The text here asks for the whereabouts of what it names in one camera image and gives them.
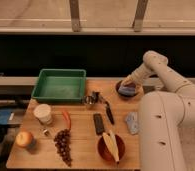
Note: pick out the black rectangular bar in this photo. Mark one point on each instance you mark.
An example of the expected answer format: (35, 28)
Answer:
(98, 122)

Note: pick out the blue black machine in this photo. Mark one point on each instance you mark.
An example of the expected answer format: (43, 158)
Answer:
(6, 140)

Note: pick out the blue sponge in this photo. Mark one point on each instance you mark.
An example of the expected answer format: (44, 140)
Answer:
(128, 91)

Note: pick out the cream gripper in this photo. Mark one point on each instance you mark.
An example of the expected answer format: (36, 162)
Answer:
(127, 82)

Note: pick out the yellow corn cob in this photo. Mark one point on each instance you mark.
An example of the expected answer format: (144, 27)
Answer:
(110, 141)

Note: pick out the green plastic tray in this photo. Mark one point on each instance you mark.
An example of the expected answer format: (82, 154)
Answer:
(60, 86)

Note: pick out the black handled tool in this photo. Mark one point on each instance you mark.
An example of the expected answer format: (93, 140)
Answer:
(99, 98)

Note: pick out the small metal object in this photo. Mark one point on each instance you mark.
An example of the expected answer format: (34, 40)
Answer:
(46, 132)

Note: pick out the white paper cup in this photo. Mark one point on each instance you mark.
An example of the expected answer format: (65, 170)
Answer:
(43, 113)

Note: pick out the dark purple bowl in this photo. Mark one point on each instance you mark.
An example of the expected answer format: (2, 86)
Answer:
(117, 87)

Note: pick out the small metal cup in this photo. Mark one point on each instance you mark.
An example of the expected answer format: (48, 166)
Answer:
(89, 102)

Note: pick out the bunch of dark grapes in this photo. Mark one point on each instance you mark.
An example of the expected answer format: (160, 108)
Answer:
(62, 144)

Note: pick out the crumpled grey cloth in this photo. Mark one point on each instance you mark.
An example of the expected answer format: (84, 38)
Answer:
(132, 123)

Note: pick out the brown bowl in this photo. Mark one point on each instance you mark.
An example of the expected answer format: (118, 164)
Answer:
(104, 152)

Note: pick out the red yellow apple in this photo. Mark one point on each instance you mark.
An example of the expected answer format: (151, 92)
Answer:
(24, 139)

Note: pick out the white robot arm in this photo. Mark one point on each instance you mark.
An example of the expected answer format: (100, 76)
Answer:
(160, 113)

